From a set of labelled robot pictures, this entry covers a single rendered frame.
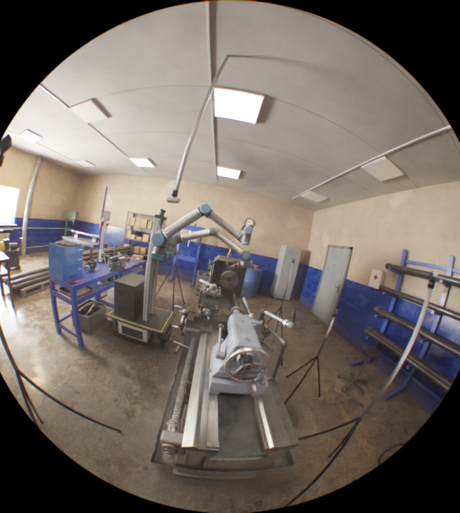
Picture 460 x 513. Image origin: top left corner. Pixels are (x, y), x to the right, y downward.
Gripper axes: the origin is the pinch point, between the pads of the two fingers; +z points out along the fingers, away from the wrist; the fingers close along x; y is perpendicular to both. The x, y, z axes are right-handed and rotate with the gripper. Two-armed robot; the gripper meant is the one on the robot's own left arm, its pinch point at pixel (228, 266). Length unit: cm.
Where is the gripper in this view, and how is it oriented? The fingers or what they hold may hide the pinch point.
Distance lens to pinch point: 241.1
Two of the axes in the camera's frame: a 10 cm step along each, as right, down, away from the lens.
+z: -9.8, 1.7, 0.2
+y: -1.8, -9.8, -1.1
